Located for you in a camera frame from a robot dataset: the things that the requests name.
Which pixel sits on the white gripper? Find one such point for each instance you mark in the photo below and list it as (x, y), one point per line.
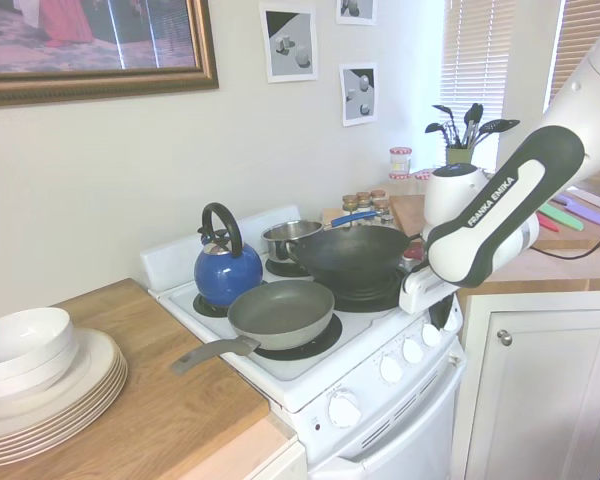
(422, 292)

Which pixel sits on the white burner knob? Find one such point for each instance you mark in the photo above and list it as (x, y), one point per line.
(391, 368)
(413, 350)
(431, 335)

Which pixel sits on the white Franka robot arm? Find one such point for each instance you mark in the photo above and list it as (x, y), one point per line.
(510, 210)

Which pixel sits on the black stove burner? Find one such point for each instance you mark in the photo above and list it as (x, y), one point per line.
(320, 345)
(370, 297)
(280, 268)
(202, 307)

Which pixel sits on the white electric stove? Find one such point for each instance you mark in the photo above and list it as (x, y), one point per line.
(310, 370)

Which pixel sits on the round metal cabinet knob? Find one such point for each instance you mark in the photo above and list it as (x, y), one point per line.
(505, 337)

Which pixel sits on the wooden cutting board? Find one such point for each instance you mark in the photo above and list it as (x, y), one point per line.
(410, 215)

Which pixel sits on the glass salt shaker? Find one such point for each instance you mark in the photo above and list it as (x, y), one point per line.
(388, 219)

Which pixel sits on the glass jar red checked lid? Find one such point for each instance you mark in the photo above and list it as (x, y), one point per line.
(423, 181)
(400, 160)
(400, 177)

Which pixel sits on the white-filled spice jar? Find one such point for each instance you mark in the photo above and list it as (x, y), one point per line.
(378, 195)

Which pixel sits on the cream door cabinet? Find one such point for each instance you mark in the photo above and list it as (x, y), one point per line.
(545, 390)

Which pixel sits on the dark spice jar brown lid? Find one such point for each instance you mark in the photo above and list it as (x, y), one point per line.
(350, 203)
(363, 200)

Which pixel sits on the pink knife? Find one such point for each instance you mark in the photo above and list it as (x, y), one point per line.
(547, 222)

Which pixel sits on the white oven temperature knob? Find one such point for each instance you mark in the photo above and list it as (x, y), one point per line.
(343, 408)

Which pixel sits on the white oven door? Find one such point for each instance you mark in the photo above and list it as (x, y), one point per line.
(410, 450)

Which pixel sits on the green knife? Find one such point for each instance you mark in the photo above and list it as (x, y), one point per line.
(562, 216)

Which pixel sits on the green utensil holder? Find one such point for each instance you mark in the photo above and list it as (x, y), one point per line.
(459, 156)

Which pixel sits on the grey frying pan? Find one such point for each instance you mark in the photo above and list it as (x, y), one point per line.
(280, 312)

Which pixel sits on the purple knife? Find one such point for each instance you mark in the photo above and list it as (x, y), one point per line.
(587, 210)

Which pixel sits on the black serving spoon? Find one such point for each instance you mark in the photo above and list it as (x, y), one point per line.
(436, 129)

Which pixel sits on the black tongs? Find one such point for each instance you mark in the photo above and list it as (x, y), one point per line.
(472, 122)

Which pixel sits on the black slotted spoon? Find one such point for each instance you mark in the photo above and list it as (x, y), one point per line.
(497, 126)

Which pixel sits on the black spatula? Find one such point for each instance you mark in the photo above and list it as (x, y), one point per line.
(442, 115)

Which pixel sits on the cream drawer cabinet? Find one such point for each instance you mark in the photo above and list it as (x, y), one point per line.
(290, 462)

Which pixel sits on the cube two spheres poster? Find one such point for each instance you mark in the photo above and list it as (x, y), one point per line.
(359, 95)

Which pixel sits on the large wooden butcher block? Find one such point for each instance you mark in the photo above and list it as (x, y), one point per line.
(180, 400)

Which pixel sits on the cube and sphere poster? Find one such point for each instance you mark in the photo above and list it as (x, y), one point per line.
(289, 42)

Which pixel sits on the small grey shapes poster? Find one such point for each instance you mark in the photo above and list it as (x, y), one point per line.
(356, 10)

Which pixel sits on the cream plate brown rim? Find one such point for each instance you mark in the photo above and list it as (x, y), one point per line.
(30, 422)
(30, 436)
(30, 429)
(97, 360)
(30, 443)

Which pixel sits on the white bowl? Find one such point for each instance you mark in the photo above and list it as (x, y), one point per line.
(20, 332)
(40, 377)

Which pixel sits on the stack of beige plates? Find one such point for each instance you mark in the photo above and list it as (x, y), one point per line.
(30, 450)

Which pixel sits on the gold framed painting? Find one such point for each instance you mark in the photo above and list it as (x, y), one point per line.
(95, 40)

